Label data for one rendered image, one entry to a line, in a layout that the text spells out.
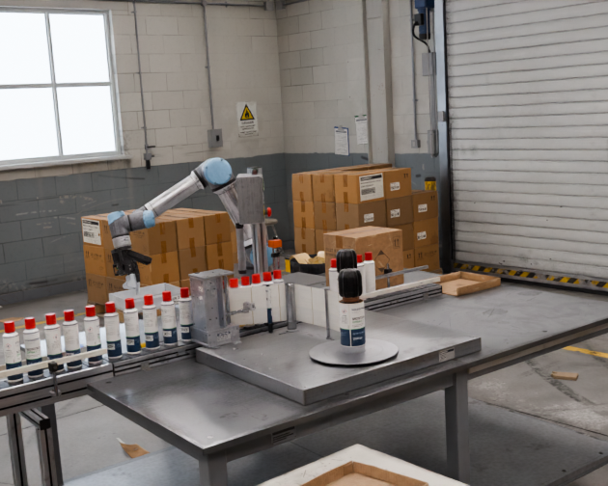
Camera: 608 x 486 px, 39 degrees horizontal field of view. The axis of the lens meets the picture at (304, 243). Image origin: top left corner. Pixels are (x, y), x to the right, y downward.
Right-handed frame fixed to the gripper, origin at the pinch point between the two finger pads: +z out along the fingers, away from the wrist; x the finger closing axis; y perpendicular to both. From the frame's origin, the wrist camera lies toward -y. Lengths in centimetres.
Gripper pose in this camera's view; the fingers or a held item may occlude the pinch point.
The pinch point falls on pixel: (137, 291)
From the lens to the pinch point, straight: 371.7
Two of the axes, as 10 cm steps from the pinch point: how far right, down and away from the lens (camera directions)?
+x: 5.7, -2.0, -8.0
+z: 2.4, 9.7, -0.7
